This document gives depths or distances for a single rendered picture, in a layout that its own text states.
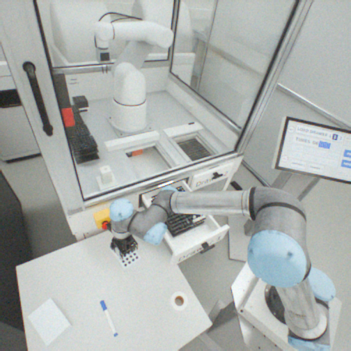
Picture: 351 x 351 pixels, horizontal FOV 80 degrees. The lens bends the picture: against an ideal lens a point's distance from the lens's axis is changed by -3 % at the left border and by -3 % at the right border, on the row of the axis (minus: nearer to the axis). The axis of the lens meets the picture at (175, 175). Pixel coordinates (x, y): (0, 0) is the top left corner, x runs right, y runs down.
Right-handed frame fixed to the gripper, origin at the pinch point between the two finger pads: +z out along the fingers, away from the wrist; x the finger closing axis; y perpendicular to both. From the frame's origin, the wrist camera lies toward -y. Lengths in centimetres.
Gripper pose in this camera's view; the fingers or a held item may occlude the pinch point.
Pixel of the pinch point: (122, 249)
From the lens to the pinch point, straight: 103.1
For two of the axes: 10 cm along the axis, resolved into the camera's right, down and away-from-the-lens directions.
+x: 7.7, -3.8, 5.2
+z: -1.4, 6.9, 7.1
